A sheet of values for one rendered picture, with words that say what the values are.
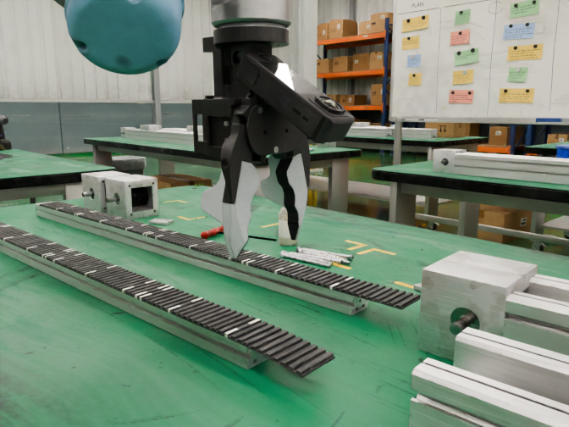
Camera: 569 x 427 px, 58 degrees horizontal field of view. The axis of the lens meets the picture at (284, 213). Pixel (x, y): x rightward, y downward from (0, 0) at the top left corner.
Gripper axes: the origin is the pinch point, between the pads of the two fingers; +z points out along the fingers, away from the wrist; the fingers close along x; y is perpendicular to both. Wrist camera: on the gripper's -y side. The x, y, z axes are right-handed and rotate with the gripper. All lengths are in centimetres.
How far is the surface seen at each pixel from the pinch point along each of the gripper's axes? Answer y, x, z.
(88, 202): 94, -28, 12
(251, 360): 1.4, 1.8, 12.9
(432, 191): 63, -165, 24
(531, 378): -24.6, -2.0, 6.7
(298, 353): -4.1, 0.7, 10.7
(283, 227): 31.3, -35.9, 10.6
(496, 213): 107, -367, 74
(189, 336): 10.9, 2.7, 13.0
